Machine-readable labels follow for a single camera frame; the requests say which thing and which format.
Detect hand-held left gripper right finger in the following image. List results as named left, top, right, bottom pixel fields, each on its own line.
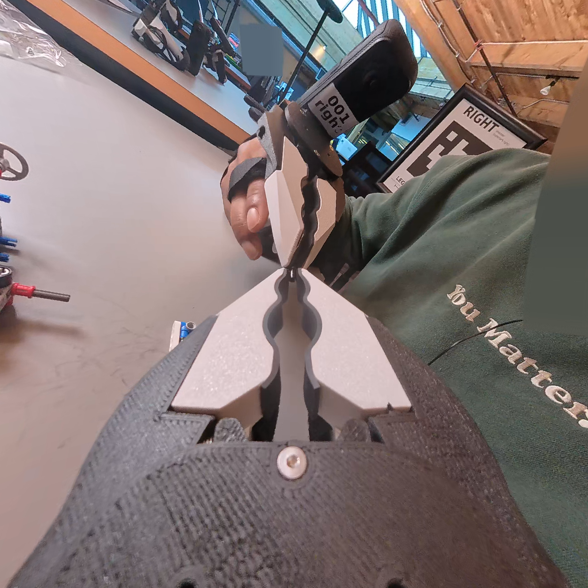
left=296, top=269, right=413, bottom=432

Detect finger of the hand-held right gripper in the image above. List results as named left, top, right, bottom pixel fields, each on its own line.
left=265, top=136, right=311, bottom=267
left=298, top=180, right=346, bottom=269

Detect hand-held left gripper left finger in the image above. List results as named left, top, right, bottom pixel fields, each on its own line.
left=171, top=270, right=292, bottom=430

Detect partly built lego car chassis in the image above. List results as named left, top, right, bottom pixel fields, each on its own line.
left=0, top=141, right=71, bottom=309

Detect person's right hand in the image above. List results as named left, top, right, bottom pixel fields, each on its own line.
left=220, top=137, right=276, bottom=262

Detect black pole stand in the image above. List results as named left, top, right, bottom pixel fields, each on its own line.
left=284, top=0, right=346, bottom=100

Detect framed black white sign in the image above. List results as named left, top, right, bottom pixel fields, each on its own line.
left=375, top=83, right=548, bottom=194

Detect wooden edged desk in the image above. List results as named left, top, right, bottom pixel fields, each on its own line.
left=8, top=0, right=252, bottom=151

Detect black robot device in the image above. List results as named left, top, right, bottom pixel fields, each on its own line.
left=131, top=0, right=231, bottom=84

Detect empty clear plastic bags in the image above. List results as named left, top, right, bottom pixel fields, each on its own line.
left=0, top=6, right=70, bottom=68

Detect black hoodie drawstring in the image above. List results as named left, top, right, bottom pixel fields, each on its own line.
left=428, top=319, right=525, bottom=367

